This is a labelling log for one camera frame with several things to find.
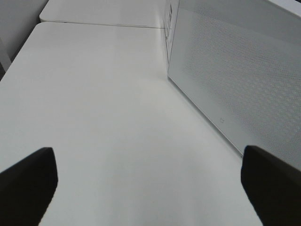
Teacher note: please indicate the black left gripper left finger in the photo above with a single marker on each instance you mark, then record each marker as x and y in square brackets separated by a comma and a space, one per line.
[27, 189]

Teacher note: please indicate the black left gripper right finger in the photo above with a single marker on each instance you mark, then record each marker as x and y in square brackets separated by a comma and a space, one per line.
[272, 186]

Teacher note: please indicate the white microwave door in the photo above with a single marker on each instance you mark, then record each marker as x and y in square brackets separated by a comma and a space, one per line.
[239, 62]

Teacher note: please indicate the white microwave oven body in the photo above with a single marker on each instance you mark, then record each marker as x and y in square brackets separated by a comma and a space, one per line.
[169, 24]

